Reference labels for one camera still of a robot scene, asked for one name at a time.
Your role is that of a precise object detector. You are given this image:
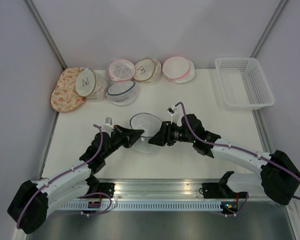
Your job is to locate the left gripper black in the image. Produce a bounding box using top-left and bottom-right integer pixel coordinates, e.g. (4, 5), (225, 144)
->
(102, 124), (145, 159)

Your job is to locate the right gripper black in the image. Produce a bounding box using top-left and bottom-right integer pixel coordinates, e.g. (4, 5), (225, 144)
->
(148, 121), (195, 147)

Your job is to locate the blue-trim mesh laundry bag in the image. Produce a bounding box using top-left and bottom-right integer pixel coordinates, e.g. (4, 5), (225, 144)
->
(129, 112), (162, 154)

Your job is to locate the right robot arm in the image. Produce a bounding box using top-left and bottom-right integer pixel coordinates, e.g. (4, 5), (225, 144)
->
(149, 114), (300, 206)

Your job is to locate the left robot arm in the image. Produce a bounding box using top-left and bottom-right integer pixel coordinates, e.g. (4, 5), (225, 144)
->
(7, 124), (143, 234)

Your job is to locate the beige bra-print laundry bag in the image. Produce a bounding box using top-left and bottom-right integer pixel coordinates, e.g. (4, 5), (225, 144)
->
(75, 68), (109, 102)

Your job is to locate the pink-trim ribbed laundry bag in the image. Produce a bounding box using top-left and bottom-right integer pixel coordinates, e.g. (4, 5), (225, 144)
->
(105, 59), (136, 84)

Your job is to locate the pink-trim white laundry bag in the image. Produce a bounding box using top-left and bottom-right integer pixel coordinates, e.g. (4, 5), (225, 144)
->
(162, 56), (196, 84)

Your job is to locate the floral pink laundry bag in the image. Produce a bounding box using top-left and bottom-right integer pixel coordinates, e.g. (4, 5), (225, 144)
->
(51, 67), (87, 113)

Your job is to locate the white plastic basket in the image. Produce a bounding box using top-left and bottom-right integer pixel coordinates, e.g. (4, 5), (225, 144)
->
(214, 57), (275, 111)

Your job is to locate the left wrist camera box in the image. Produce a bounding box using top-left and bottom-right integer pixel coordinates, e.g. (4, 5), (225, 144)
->
(102, 117), (114, 133)

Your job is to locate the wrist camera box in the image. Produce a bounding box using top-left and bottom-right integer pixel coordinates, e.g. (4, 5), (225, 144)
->
(102, 117), (114, 133)
(167, 105), (180, 124)

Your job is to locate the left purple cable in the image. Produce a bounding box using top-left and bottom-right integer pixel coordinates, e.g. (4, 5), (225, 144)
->
(16, 123), (107, 230)

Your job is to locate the purple cable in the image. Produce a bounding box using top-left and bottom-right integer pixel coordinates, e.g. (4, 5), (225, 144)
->
(174, 101), (300, 201)
(16, 123), (107, 230)

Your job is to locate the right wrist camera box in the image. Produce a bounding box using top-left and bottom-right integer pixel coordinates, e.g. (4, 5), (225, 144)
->
(167, 105), (180, 124)

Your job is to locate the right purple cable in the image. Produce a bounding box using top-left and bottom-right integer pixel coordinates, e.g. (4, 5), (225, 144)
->
(174, 101), (300, 201)

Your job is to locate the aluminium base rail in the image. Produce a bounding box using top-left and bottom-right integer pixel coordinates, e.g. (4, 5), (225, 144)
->
(24, 177), (298, 201)

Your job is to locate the white slotted cable duct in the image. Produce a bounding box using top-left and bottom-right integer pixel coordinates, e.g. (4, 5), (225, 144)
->
(59, 200), (235, 212)

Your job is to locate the left aluminium frame post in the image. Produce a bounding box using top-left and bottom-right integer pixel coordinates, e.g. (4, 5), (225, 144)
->
(23, 0), (67, 70)

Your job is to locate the aluminium frame post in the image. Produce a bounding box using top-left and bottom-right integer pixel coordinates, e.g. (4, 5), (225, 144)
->
(250, 0), (290, 58)
(23, 0), (67, 70)

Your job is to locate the right aluminium frame post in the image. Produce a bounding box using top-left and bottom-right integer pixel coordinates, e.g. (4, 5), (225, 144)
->
(250, 0), (290, 58)

